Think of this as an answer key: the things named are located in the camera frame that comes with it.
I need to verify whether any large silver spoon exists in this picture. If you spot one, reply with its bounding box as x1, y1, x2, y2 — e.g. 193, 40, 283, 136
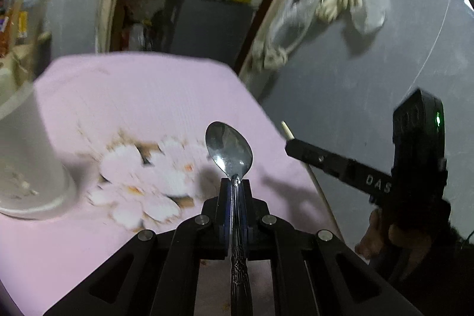
205, 121, 253, 315

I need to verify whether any person right hand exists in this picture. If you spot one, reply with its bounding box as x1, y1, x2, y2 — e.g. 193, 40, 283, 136
354, 208, 384, 261

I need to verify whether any pink cloth table cover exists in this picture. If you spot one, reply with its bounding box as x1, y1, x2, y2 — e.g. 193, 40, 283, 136
1, 53, 334, 315

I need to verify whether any white utensil holder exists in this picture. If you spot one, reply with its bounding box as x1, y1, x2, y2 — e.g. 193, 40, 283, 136
0, 82, 77, 220

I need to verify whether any clear plastic bag right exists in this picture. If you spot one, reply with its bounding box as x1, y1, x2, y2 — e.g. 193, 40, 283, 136
350, 0, 391, 35

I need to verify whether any dark cabinet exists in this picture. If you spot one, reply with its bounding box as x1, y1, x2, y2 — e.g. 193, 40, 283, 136
161, 0, 254, 67

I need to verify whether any white hose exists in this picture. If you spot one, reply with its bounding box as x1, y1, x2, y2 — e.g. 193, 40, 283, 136
251, 0, 327, 71

